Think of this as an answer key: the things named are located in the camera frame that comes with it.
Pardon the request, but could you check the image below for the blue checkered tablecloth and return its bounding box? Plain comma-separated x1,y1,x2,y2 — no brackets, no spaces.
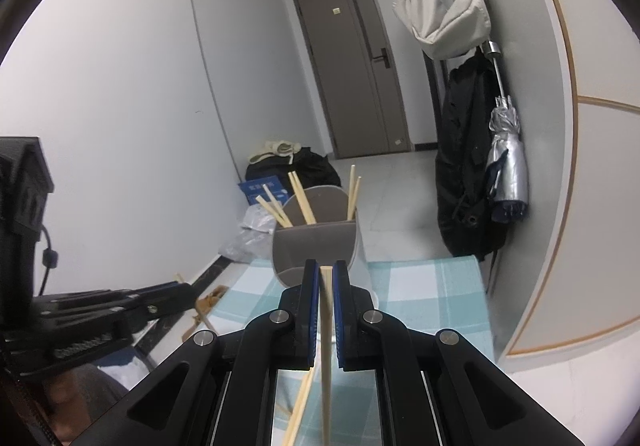
200,253,497,446

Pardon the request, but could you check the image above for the clear plastic bag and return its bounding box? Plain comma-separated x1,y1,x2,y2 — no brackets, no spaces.
219,203,278,263

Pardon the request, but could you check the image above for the black bag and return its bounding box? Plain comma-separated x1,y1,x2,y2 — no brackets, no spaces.
245,147,343,192

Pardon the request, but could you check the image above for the grey door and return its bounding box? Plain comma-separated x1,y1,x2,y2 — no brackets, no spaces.
291,0,413,159

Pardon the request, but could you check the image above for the silver folded umbrella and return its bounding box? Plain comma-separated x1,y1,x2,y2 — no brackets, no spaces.
482,40,530,224

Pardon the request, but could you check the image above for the person's dark zip jacket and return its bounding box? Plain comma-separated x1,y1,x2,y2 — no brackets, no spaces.
0,366,56,446

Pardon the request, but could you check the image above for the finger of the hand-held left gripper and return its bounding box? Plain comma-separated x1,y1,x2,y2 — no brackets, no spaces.
127,280,198,325

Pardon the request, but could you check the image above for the grey chopstick holder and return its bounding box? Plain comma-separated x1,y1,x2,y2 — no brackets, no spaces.
271,185,378,322

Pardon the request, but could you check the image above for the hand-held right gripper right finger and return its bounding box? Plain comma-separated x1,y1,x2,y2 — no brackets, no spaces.
333,259,586,446

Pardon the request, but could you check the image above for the beige cloth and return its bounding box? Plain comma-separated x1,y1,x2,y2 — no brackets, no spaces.
248,139,301,164

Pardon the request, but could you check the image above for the brown cardboard scrap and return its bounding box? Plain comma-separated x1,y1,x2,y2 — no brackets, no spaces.
174,271,230,333

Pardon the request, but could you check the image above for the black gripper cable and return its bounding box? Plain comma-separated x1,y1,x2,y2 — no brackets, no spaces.
40,226,58,297

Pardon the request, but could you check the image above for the blue cardboard box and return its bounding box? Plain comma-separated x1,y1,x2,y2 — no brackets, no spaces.
237,175,291,207

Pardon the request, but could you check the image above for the person's left hand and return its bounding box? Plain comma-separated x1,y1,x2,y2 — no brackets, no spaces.
45,365,129,443

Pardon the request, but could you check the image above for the black hanging jacket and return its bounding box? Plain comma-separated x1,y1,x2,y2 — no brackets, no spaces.
435,51,511,262

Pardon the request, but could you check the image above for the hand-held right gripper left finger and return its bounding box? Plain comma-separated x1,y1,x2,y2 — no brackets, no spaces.
75,259,321,446

